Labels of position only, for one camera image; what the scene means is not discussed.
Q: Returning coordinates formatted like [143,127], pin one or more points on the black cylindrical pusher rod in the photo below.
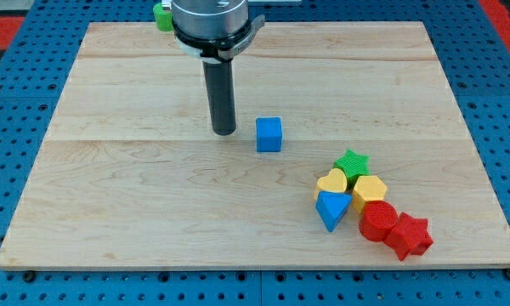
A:
[220,95]

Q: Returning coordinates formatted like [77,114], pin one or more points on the blue cube block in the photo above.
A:
[268,134]

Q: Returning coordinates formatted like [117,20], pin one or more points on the yellow heart block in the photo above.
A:
[335,181]

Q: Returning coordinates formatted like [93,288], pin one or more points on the green cylinder block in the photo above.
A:
[163,15]

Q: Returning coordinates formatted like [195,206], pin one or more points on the light wooden board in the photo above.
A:
[130,175]

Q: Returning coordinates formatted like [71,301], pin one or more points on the green star block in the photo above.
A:
[353,166]

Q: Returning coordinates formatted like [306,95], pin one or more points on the blue triangle block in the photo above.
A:
[332,207]

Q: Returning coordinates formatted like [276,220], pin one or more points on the yellow hexagon block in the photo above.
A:
[366,189]

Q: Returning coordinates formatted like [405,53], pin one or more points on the red cylinder block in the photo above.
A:
[378,218]

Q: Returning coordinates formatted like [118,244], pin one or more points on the red star block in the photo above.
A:
[410,236]

